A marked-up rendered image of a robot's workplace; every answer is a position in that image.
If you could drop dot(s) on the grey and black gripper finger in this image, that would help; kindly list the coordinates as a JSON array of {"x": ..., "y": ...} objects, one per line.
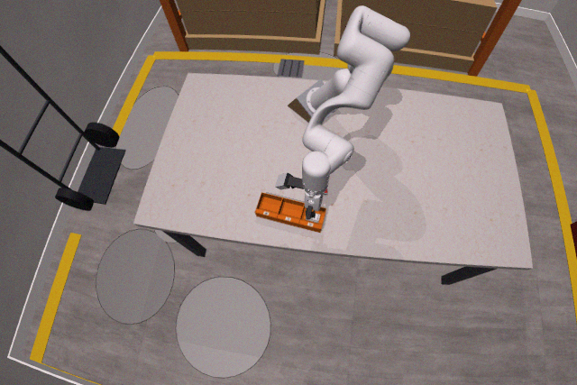
[{"x": 308, "y": 213}]

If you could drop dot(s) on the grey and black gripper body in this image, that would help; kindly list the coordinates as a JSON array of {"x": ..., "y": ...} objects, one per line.
[{"x": 315, "y": 202}]

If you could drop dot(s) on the orange rack of bins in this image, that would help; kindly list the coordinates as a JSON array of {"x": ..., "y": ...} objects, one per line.
[{"x": 287, "y": 211}]

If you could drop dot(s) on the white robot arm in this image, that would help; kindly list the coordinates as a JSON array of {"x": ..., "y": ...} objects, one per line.
[{"x": 369, "y": 52}]

